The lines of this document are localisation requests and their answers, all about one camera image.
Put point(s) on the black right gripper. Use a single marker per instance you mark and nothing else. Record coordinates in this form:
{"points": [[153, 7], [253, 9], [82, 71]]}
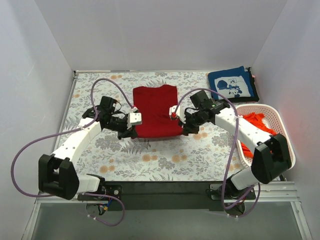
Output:
{"points": [[186, 127]]}

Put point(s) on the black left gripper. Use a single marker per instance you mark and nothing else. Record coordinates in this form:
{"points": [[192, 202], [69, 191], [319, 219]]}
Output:
{"points": [[126, 132]]}

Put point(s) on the dark red t-shirt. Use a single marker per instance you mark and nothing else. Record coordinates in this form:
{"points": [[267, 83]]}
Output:
{"points": [[154, 104]]}

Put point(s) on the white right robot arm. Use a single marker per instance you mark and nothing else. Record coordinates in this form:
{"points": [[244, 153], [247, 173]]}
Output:
{"points": [[271, 153]]}

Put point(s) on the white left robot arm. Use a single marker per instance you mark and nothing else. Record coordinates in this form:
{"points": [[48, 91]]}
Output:
{"points": [[57, 175]]}

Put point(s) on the floral patterned table cloth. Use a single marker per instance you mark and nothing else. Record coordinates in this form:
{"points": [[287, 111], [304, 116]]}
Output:
{"points": [[206, 156]]}

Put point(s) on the orange t-shirt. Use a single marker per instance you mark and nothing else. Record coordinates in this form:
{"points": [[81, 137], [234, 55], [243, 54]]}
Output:
{"points": [[255, 119]]}

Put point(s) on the black folded t-shirt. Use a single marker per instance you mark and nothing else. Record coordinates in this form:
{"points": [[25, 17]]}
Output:
{"points": [[253, 87]]}

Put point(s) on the white plastic laundry basket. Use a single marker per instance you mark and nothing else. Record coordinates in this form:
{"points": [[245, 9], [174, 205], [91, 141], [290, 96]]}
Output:
{"points": [[271, 120]]}

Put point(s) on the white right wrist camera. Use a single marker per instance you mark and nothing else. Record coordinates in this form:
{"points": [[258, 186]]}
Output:
{"points": [[177, 113]]}

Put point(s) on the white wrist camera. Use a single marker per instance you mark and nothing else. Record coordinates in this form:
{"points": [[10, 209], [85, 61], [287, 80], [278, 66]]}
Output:
{"points": [[134, 119], [177, 113]]}

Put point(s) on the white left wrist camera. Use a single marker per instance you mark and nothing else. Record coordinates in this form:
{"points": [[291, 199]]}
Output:
{"points": [[134, 119]]}

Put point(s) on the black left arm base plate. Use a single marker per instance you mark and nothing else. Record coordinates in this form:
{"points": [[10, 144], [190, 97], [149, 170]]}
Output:
{"points": [[112, 191]]}

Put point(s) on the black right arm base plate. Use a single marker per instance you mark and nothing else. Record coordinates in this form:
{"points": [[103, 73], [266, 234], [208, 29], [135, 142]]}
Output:
{"points": [[214, 192]]}

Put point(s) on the aluminium frame rail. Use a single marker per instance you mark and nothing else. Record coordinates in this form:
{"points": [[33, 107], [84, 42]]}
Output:
{"points": [[276, 191]]}

